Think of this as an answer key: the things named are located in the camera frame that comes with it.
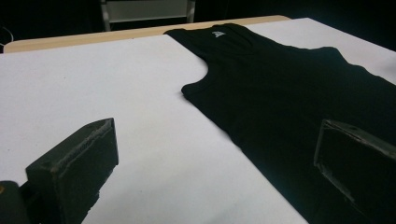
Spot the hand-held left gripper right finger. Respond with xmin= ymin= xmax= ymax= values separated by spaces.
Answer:
xmin=313 ymin=119 xmax=396 ymax=224

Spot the grey metal desk frame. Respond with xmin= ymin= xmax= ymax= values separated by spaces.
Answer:
xmin=100 ymin=0 xmax=196 ymax=32

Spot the thin white cable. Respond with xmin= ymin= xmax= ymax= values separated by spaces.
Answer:
xmin=0 ymin=26 xmax=15 ymax=48

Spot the black tank top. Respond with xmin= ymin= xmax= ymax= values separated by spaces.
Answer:
xmin=163 ymin=22 xmax=396 ymax=224

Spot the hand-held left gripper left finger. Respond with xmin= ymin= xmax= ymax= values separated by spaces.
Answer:
xmin=25 ymin=118 xmax=120 ymax=224

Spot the white table board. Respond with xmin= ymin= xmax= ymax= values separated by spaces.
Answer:
xmin=0 ymin=17 xmax=396 ymax=224

